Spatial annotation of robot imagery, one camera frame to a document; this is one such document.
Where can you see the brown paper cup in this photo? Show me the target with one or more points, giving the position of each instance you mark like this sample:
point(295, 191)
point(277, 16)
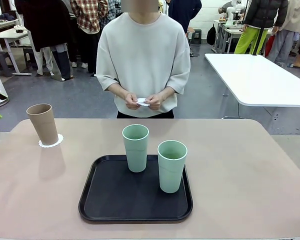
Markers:
point(46, 127)

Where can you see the pale green plastic cup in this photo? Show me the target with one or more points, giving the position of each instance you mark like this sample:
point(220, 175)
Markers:
point(171, 175)
point(136, 157)

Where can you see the person's right forearm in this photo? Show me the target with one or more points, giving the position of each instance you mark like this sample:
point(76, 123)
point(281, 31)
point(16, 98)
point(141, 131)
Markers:
point(116, 89)

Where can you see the person's left forearm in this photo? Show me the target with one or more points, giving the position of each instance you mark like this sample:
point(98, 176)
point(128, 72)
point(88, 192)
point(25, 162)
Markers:
point(167, 92)

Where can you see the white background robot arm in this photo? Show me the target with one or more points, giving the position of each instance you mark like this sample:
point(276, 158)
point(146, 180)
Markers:
point(231, 10)

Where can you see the person's right hand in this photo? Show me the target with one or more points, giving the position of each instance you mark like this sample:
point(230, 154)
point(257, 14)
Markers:
point(131, 101)

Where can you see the person's left hand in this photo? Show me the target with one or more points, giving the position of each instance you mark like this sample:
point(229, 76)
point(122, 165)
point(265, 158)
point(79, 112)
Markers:
point(157, 101)

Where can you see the grey plastic step stool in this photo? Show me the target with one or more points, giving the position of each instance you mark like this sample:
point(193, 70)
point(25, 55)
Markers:
point(30, 53)
point(2, 58)

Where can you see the white height-adjustable desk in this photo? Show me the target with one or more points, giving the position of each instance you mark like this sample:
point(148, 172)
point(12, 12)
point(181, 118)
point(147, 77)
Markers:
point(7, 35)

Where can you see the small black white object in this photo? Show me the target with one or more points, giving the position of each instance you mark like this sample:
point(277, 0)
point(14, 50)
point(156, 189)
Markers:
point(19, 29)

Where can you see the white background desk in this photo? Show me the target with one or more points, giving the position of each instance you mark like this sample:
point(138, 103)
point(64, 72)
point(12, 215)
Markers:
point(2, 23)

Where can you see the dark blue cloth bundle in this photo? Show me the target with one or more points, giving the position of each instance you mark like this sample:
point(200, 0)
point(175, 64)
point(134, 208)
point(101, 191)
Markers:
point(7, 17)

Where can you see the bystander in red plaid shirt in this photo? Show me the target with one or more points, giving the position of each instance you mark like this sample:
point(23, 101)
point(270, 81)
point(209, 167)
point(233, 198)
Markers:
point(88, 15)

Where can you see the bystander in blue plaid shirt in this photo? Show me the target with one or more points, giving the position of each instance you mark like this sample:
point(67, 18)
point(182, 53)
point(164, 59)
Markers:
point(111, 10)

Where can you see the person in beige shirt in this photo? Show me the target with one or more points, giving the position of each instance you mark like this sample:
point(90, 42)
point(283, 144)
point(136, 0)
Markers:
point(142, 50)

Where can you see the black plastic serving tray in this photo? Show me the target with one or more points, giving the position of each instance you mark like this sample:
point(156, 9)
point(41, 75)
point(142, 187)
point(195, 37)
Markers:
point(130, 197)

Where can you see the bystander in navy top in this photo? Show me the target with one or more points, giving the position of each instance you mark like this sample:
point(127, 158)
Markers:
point(182, 10)

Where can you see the dark step stool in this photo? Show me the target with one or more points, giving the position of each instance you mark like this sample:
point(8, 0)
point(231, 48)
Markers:
point(196, 35)

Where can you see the black backpack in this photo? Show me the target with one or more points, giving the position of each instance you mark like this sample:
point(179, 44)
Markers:
point(211, 35)

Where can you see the white background workbench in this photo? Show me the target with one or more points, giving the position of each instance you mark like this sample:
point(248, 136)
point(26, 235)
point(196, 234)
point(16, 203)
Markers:
point(230, 31)

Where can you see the large white folding table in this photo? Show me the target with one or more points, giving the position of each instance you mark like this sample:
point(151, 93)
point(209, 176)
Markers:
point(252, 80)

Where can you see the black tripod pole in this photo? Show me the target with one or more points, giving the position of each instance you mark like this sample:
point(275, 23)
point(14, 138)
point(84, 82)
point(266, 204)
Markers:
point(257, 42)

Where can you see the red bag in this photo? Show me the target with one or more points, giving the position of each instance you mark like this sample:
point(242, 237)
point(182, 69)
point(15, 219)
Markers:
point(269, 46)

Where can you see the bystander in lime trousers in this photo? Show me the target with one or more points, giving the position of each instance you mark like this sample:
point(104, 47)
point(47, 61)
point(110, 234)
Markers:
point(262, 12)

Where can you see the bystander in beige jacket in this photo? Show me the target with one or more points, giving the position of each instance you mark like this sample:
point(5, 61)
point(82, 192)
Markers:
point(295, 15)

